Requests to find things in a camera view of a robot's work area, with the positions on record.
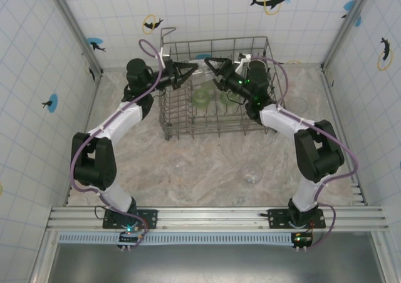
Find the black dolphin yellow ring sticker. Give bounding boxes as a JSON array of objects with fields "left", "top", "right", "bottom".
[{"left": 84, "top": 59, "right": 96, "bottom": 83}]

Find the grey metal panel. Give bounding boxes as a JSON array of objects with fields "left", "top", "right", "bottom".
[{"left": 46, "top": 244, "right": 386, "bottom": 283}]

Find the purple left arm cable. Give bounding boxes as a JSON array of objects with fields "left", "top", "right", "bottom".
[{"left": 70, "top": 38, "right": 165, "bottom": 249}]

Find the circuit board with LED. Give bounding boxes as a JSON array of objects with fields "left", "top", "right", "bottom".
[
  {"left": 290, "top": 231, "right": 313, "bottom": 253},
  {"left": 117, "top": 225, "right": 148, "bottom": 252}
]

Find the blue patch black fin sticker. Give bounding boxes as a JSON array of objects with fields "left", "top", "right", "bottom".
[{"left": 340, "top": 0, "right": 363, "bottom": 27}]

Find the short green translucent cup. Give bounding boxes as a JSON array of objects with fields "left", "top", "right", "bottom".
[{"left": 193, "top": 88, "right": 212, "bottom": 108}]

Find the blue oval black shark sticker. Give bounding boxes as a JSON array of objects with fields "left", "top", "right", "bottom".
[{"left": 86, "top": 37, "right": 107, "bottom": 53}]

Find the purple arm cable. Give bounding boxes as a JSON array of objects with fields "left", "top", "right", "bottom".
[
  {"left": 70, "top": 38, "right": 165, "bottom": 249},
  {"left": 252, "top": 56, "right": 359, "bottom": 251}
]

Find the grey wire dish rack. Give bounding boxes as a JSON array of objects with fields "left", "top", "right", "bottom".
[{"left": 159, "top": 27, "right": 285, "bottom": 142}]

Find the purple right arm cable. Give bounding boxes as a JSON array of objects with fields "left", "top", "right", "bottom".
[{"left": 252, "top": 56, "right": 359, "bottom": 251}]

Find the clear glass with base sticker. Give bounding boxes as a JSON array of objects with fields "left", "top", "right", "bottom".
[{"left": 240, "top": 162, "right": 264, "bottom": 185}]

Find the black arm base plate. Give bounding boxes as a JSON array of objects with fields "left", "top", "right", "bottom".
[
  {"left": 102, "top": 208, "right": 159, "bottom": 230},
  {"left": 268, "top": 208, "right": 326, "bottom": 230}
]

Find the light blue cable duct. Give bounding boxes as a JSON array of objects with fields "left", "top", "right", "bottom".
[{"left": 58, "top": 232, "right": 297, "bottom": 245}]

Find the small dolphin yellow ring sticker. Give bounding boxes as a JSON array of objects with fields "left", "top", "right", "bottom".
[{"left": 142, "top": 13, "right": 165, "bottom": 35}]

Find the black seahorse yellow ring sticker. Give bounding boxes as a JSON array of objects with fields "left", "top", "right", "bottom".
[{"left": 377, "top": 37, "right": 395, "bottom": 72}]

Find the blue oval black fish sticker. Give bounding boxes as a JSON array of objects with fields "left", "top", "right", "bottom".
[{"left": 41, "top": 93, "right": 60, "bottom": 113}]

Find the aluminium table side rail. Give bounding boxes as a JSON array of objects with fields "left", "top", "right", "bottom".
[
  {"left": 64, "top": 71, "right": 104, "bottom": 206},
  {"left": 321, "top": 66, "right": 368, "bottom": 206}
]

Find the tall green translucent tumbler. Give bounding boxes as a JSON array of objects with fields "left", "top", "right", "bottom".
[{"left": 194, "top": 62, "right": 222, "bottom": 83}]

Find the aluminium corner post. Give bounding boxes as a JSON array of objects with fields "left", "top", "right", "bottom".
[
  {"left": 46, "top": 0, "right": 105, "bottom": 77},
  {"left": 321, "top": 0, "right": 377, "bottom": 73}
]

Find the aluminium mounting rail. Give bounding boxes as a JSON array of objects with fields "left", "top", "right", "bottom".
[{"left": 46, "top": 205, "right": 390, "bottom": 233}]

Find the teal translucent cup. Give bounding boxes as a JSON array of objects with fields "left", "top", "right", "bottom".
[{"left": 219, "top": 90, "right": 235, "bottom": 107}]

